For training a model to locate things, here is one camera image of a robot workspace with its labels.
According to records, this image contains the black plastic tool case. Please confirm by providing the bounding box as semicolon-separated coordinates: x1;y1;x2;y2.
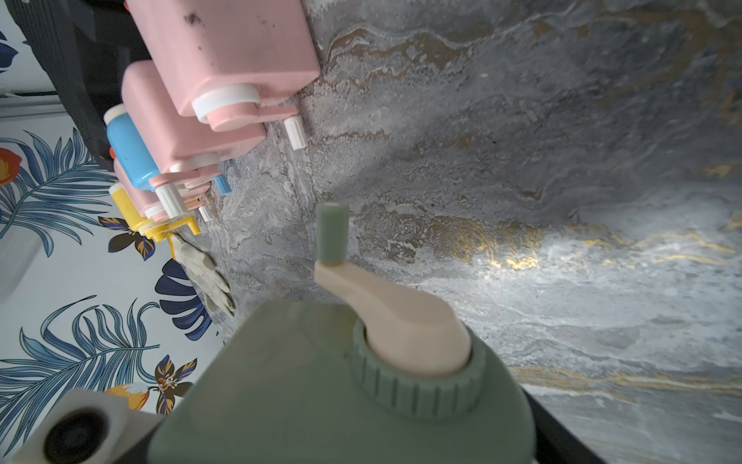
2;0;150;171

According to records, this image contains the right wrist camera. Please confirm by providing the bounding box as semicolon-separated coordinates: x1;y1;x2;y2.
6;389;163;464

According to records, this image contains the white work glove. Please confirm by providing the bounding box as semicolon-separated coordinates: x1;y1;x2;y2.
168;233;236;317

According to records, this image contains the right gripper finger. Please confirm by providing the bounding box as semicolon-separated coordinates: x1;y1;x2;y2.
524;391;606;464

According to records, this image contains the yellow pencil sharpener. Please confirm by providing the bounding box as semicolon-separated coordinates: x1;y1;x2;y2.
109;182;201;243

